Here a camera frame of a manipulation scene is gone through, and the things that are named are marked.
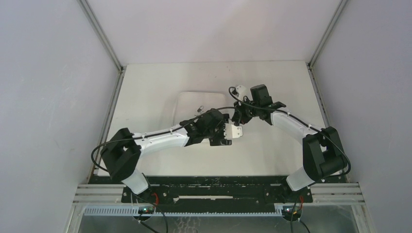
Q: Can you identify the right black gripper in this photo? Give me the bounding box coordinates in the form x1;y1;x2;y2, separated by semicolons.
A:
233;97;261;124

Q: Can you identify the grey box lid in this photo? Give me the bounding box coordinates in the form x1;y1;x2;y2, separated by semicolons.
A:
172;92;227;125

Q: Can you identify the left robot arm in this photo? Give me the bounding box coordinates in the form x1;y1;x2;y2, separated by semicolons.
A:
100;108;231;202

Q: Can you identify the left circuit board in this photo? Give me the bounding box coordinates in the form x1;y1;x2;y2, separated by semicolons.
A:
138;206;155;215

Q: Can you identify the circuit board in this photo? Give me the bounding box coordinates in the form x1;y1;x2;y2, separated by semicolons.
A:
138;206;155;215
282;206;303;216

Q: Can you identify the right circuit board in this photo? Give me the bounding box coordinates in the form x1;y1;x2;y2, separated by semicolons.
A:
282;206;303;216

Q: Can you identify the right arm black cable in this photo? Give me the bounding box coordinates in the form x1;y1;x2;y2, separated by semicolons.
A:
228;86;351;233

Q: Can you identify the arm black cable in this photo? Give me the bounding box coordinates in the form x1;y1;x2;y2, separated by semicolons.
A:
90;107;237;233
228;86;351;233

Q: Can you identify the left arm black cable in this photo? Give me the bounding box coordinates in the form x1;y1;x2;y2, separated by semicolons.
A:
90;107;237;233

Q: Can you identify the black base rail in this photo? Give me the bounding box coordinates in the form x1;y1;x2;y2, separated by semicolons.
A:
121;176;313;214

